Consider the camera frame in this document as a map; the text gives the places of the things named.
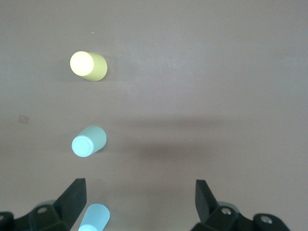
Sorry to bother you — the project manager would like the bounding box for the yellow cup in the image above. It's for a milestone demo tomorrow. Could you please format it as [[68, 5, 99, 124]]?
[[69, 51, 108, 83]]

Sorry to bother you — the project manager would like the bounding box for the light blue cup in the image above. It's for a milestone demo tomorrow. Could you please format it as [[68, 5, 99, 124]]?
[[77, 203, 111, 231]]

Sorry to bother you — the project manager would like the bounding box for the mint green cup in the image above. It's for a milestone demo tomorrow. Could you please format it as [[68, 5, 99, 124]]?
[[71, 125, 107, 158]]

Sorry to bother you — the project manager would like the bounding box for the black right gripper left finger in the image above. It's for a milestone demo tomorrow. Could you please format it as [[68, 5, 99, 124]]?
[[0, 178, 87, 231]]

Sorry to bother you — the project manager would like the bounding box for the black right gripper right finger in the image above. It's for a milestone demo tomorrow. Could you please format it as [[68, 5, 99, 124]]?
[[191, 180, 291, 231]]

